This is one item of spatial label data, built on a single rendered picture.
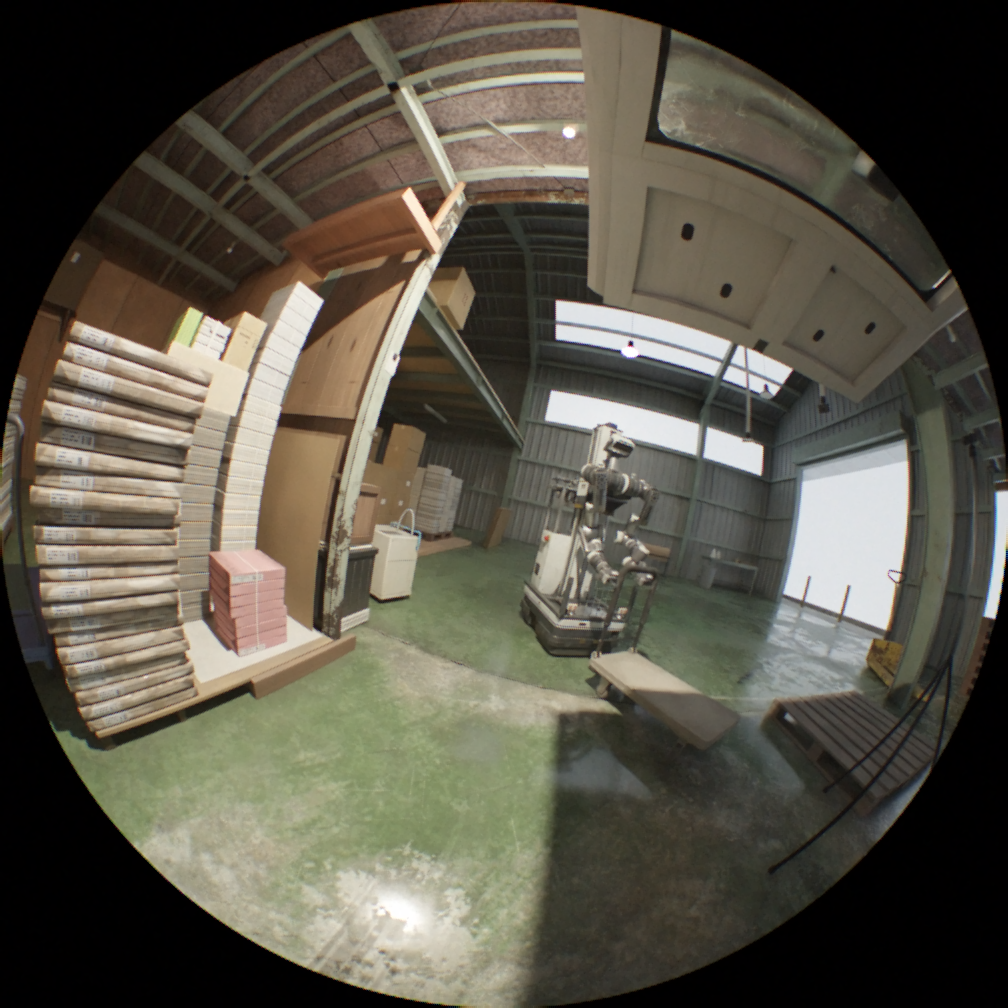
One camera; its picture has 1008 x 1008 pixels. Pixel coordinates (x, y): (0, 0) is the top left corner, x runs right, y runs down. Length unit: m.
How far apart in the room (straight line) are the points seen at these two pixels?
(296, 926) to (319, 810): 0.40
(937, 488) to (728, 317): 3.15
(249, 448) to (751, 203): 2.00
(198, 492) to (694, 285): 1.97
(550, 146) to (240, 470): 2.35
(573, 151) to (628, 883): 3.03
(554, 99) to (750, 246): 1.34
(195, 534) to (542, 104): 2.62
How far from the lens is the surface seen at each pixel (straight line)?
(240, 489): 1.61
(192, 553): 1.57
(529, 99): 2.07
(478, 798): 1.14
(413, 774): 1.16
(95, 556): 0.97
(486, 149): 2.24
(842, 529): 10.74
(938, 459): 3.96
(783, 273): 1.09
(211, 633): 1.61
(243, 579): 1.30
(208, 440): 1.49
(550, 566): 2.43
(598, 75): 0.88
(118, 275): 5.47
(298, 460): 1.65
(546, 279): 8.32
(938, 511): 3.84
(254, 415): 1.59
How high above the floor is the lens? 0.93
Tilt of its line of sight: level
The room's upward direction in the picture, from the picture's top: 13 degrees clockwise
